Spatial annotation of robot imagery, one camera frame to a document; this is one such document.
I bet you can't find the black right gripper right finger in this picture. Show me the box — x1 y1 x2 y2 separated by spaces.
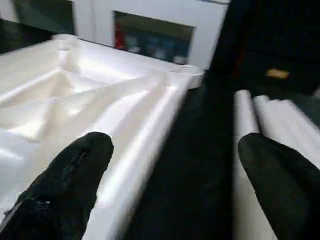
237 132 320 240

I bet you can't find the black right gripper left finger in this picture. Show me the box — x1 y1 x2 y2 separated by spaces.
0 131 115 240

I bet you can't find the small red bottle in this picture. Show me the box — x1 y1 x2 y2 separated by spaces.
114 23 126 49

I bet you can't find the black work mat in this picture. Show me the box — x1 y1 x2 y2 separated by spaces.
0 18 320 240

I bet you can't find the small yellow label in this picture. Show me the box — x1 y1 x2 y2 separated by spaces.
265 69 290 78

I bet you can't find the white plastic table top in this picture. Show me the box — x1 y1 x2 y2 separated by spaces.
0 33 206 240

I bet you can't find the white cabinet with glass doors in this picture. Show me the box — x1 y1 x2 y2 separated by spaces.
0 0 232 71

